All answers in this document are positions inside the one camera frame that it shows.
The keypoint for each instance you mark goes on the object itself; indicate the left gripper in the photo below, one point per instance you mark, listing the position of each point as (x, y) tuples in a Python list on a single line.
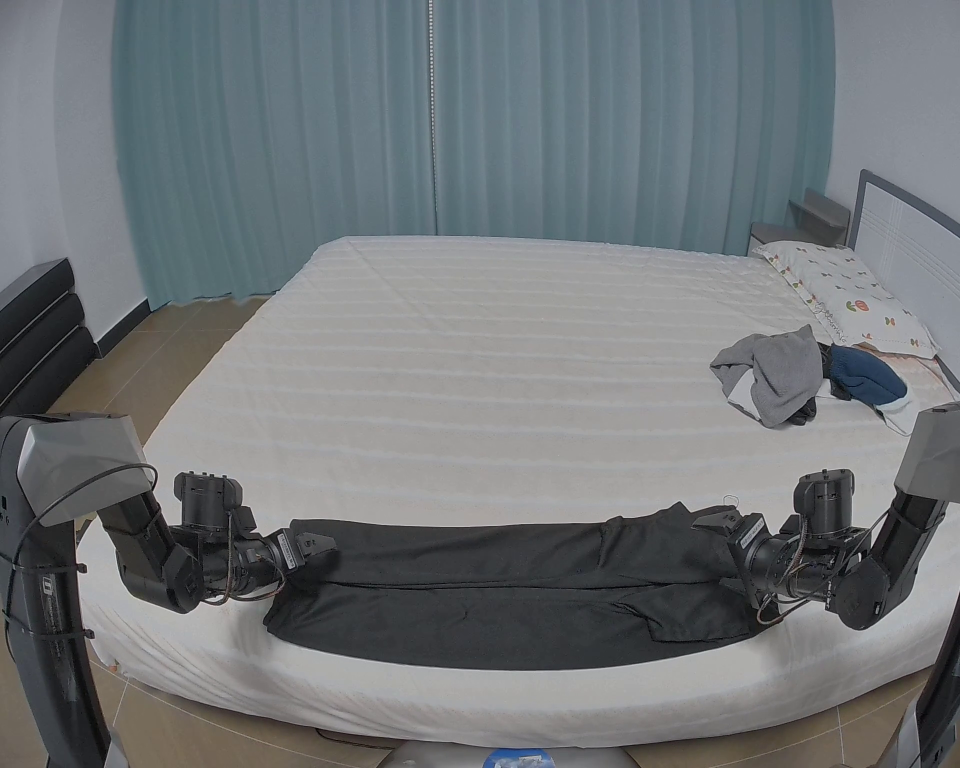
[(262, 562)]

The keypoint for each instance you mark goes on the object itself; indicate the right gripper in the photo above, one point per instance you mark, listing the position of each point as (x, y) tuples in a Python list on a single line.
[(769, 566)]

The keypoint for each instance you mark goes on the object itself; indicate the black T-shirt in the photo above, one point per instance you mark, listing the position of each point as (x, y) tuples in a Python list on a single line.
[(487, 592)]

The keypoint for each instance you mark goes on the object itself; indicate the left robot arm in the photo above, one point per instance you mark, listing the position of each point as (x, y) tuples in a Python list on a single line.
[(142, 540)]

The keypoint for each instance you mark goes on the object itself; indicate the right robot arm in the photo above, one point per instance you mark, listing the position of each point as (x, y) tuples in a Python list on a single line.
[(911, 517)]

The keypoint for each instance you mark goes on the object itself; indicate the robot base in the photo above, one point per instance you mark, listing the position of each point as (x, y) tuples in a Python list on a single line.
[(510, 756)]

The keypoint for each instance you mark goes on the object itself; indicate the pile of clothes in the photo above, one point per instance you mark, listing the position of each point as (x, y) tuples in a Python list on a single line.
[(780, 371)]

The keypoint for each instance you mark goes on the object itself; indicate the bed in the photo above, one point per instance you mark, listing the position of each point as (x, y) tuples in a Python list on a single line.
[(465, 360)]

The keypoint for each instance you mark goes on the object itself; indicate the white printed pillow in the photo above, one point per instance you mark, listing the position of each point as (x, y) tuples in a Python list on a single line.
[(847, 296)]

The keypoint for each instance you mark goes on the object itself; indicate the grey bedside table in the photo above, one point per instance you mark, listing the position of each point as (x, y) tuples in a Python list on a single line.
[(814, 214)]

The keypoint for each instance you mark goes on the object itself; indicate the black padded cabinet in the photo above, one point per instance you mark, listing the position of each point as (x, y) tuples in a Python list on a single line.
[(41, 334)]

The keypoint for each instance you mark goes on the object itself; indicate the blue-green curtain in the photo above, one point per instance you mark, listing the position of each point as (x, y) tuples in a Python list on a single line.
[(630, 120), (270, 150)]

